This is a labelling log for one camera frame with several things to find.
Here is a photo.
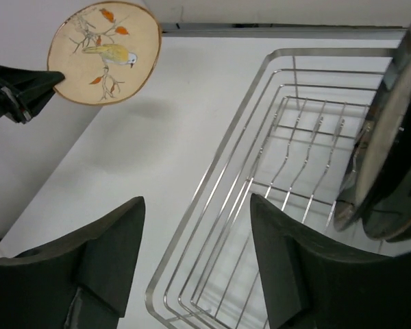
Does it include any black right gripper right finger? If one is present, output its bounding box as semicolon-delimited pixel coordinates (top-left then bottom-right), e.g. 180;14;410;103
250;194;411;328

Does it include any grey reindeer plate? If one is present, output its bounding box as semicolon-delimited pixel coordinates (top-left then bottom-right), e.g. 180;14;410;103
361;130;411;243

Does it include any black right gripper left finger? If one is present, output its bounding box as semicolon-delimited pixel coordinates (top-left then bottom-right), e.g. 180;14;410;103
0;196;145;328

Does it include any beige bird pattern plate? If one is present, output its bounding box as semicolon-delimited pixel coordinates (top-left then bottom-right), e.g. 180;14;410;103
47;1;162;106

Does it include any wire dish rack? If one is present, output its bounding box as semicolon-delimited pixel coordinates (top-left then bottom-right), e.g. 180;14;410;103
145;47;411;328

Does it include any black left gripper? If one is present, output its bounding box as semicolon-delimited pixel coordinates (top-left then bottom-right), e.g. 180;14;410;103
0;65;65;124

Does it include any striped rim cream plate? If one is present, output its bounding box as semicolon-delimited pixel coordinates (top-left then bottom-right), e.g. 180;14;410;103
334;24;411;231

